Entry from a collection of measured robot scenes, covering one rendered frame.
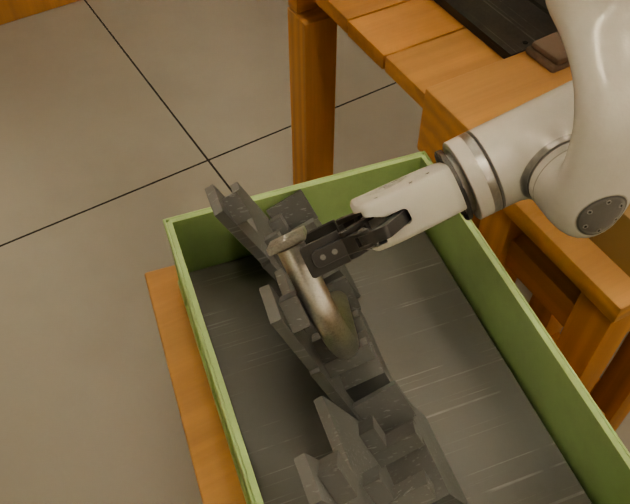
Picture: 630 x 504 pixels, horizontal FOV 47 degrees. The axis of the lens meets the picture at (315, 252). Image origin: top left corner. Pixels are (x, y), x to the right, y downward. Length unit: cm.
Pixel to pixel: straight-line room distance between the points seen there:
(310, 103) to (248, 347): 99
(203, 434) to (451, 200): 54
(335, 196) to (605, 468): 53
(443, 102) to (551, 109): 64
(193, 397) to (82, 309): 117
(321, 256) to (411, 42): 90
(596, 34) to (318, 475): 43
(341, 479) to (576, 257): 67
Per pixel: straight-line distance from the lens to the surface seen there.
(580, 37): 63
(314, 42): 181
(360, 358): 84
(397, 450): 86
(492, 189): 70
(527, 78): 143
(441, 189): 68
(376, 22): 156
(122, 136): 269
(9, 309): 229
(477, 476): 98
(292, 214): 107
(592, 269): 120
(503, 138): 70
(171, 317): 116
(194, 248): 111
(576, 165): 64
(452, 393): 102
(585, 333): 127
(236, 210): 83
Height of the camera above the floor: 173
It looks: 51 degrees down
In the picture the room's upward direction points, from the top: straight up
